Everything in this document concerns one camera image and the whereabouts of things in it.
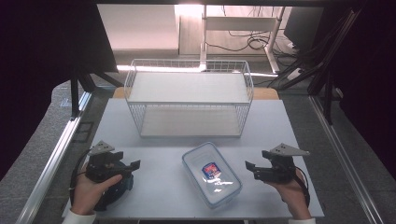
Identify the black metal stand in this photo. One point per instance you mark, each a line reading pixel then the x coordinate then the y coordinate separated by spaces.
pixel 327 71

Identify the clear rectangular food container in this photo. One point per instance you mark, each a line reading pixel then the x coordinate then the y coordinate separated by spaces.
pixel 211 175

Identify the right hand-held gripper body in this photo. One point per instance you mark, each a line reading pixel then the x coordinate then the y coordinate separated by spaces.
pixel 277 171

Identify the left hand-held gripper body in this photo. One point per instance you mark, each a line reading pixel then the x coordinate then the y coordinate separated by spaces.
pixel 99 168

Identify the aluminium rail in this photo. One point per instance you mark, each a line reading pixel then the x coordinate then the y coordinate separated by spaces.
pixel 345 161
pixel 51 168

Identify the white desk frame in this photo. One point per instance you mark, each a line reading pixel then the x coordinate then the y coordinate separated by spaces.
pixel 239 23

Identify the person's right hand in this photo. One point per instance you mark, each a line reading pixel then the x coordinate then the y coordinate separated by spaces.
pixel 292 196

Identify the black tripod stand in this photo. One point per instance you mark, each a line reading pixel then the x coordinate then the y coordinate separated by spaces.
pixel 74 93

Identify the white cabinet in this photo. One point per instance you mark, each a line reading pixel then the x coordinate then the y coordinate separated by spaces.
pixel 140 26

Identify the person's left hand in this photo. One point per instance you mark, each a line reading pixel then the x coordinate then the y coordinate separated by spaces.
pixel 87 193

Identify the white power strip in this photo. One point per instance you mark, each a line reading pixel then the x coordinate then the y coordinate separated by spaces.
pixel 294 74

